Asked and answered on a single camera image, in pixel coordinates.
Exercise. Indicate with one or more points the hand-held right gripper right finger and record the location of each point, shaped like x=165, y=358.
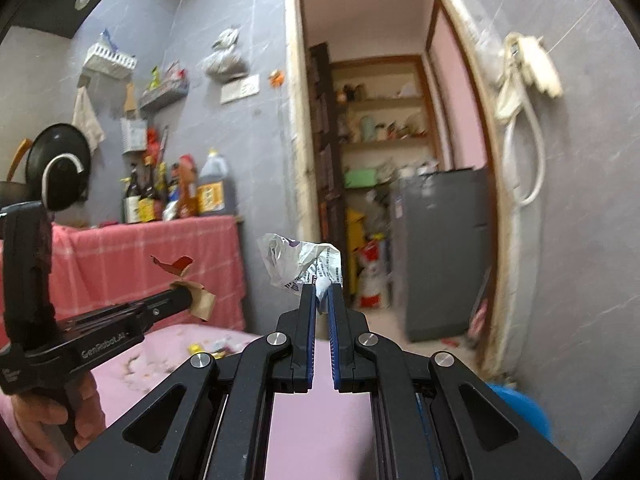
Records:
x=334, y=320

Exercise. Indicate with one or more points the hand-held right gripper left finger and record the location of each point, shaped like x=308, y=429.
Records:
x=310, y=312

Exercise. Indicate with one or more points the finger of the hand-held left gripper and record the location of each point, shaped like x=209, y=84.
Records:
x=167, y=305

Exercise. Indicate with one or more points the red and brown paper wrapper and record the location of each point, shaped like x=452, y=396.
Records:
x=202, y=305

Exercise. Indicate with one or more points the white printed wrapper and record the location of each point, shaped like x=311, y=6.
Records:
x=285, y=260

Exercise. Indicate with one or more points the blue plastic bucket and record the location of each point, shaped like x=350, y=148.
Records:
x=525, y=405

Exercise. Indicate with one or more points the person's left hand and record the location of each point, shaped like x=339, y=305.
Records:
x=45, y=420

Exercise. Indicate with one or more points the white and red sack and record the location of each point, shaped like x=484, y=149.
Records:
x=374, y=280

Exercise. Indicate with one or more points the red checked cloth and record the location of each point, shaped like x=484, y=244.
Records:
x=125, y=260

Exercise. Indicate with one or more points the yellow bag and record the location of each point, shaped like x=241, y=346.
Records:
x=354, y=240

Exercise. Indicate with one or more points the small blue-capped bottle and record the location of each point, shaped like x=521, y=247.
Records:
x=171, y=200

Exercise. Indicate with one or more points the dark bottle with yellow label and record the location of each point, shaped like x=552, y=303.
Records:
x=147, y=200

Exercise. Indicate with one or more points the dark glass bottle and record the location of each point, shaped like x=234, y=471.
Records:
x=132, y=202

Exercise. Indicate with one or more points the orange sauce bottle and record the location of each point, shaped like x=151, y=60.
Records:
x=187, y=190

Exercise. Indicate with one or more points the grey refrigerator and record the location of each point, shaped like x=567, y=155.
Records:
x=440, y=250

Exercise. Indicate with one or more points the green box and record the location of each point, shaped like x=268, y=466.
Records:
x=360, y=179

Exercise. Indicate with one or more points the black wok lid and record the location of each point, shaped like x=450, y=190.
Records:
x=60, y=137

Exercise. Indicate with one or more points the pink flat plastic item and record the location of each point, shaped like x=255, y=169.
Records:
x=481, y=310

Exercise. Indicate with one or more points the dark brown door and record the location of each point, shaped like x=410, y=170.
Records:
x=325, y=160

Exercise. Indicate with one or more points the red hanging packets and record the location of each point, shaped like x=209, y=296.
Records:
x=154, y=145

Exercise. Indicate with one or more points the beige hanging towel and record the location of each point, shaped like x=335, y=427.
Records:
x=86, y=120

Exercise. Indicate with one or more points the white utensil holder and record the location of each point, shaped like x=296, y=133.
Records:
x=134, y=135

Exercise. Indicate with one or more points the pale green jar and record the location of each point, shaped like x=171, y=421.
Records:
x=367, y=129

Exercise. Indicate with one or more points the wooden storage shelves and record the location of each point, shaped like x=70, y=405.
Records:
x=385, y=102

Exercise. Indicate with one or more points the yellow-green seasoning packet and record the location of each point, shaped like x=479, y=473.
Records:
x=156, y=77

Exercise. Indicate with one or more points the red seasoning packet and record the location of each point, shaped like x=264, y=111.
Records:
x=175, y=74

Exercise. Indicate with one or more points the hanging plastic bag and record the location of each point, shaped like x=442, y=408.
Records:
x=225, y=62

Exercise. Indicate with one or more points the white power strip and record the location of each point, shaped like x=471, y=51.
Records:
x=509, y=85

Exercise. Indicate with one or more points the cream rubber gloves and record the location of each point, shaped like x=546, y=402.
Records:
x=542, y=67

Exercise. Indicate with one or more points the door frame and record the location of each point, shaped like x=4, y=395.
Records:
x=294, y=110

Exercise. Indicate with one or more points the grey wall shelf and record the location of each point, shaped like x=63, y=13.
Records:
x=162, y=97

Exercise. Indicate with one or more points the white wall socket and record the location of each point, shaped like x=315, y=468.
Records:
x=240, y=89

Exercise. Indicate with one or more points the white plastic wall basket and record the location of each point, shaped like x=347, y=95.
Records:
x=110, y=62

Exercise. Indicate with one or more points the orange wall hook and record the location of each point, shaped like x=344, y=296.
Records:
x=276, y=78

